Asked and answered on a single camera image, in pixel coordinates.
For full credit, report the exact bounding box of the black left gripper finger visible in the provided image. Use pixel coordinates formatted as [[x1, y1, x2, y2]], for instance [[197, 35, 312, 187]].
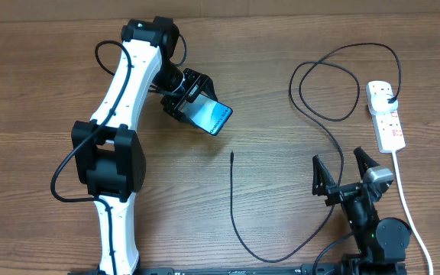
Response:
[[176, 111, 193, 125], [202, 82, 218, 102]]

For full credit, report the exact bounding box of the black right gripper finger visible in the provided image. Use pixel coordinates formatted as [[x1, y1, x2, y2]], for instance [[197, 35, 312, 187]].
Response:
[[312, 155, 336, 196], [354, 147, 379, 178]]

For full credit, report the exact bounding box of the blue screen Galaxy smartphone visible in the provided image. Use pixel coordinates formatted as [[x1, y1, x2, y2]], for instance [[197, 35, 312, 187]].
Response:
[[180, 94, 233, 136]]

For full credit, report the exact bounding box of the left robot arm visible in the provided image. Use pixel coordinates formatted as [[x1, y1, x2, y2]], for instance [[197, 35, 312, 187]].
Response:
[[70, 17, 232, 274]]

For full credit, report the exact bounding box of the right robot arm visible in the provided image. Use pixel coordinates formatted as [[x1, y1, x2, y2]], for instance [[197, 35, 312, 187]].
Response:
[[302, 147, 413, 274]]

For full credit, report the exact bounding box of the white charger plug adapter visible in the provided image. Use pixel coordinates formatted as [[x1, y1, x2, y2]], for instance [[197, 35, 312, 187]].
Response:
[[368, 93, 399, 115]]

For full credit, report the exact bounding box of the white power strip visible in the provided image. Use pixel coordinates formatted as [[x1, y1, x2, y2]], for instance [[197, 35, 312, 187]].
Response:
[[365, 80, 406, 154]]

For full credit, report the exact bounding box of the white power strip cord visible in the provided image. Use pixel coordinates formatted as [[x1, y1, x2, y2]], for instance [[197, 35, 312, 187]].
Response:
[[390, 150, 435, 275]]

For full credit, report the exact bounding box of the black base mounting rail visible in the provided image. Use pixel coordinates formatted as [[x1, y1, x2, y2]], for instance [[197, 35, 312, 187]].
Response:
[[66, 263, 408, 275]]

